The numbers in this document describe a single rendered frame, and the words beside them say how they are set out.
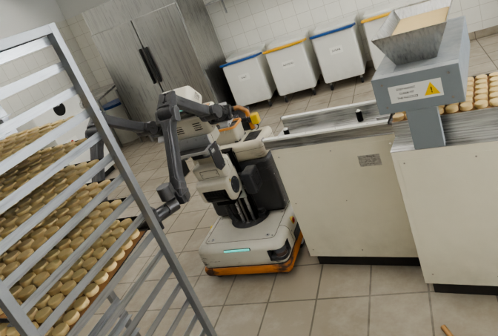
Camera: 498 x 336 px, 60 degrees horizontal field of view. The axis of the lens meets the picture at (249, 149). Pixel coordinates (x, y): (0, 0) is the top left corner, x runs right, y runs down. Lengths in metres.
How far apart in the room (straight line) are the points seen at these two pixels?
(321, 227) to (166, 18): 3.98
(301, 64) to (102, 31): 2.72
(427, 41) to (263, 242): 1.50
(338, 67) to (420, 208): 3.78
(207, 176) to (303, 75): 3.40
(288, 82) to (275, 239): 3.47
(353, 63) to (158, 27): 2.54
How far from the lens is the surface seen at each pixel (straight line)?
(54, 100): 1.57
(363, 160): 2.26
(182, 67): 5.97
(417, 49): 1.92
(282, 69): 5.82
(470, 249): 2.25
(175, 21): 5.84
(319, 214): 2.54
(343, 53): 5.65
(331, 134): 2.25
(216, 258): 2.90
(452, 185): 2.04
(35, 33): 1.57
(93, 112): 1.64
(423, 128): 1.92
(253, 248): 2.74
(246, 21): 6.48
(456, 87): 1.84
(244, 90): 6.05
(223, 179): 2.56
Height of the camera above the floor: 1.74
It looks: 21 degrees down
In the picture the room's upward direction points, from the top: 22 degrees counter-clockwise
